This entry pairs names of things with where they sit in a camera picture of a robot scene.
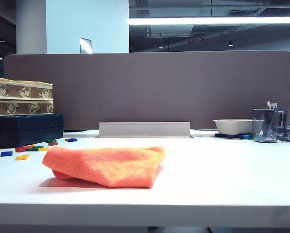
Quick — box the orange microfibre cloth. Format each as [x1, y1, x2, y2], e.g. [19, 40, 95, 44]
[42, 145, 166, 189]

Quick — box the brown desk partition panel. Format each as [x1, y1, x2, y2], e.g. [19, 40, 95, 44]
[3, 50, 290, 132]

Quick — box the white bowl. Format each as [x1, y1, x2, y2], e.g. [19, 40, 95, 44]
[212, 118, 255, 135]

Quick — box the ceiling light strip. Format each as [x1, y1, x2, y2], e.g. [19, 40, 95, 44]
[127, 16, 290, 25]

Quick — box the dark blue case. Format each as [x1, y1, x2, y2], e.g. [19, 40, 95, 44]
[0, 113, 64, 149]

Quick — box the grey transparent cup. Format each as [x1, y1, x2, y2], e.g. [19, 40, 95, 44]
[252, 108, 280, 143]

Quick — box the brown cartoon print box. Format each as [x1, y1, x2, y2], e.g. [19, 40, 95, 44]
[0, 76, 54, 100]
[0, 98, 54, 117]

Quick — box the clear plastic holder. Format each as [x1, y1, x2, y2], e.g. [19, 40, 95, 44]
[277, 109, 289, 129]

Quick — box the white column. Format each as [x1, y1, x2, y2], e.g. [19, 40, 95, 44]
[15, 0, 47, 55]

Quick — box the grey cable tray flap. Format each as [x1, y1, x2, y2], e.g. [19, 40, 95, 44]
[98, 121, 191, 138]

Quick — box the silver wall sign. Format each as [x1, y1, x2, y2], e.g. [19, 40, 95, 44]
[79, 37, 92, 54]

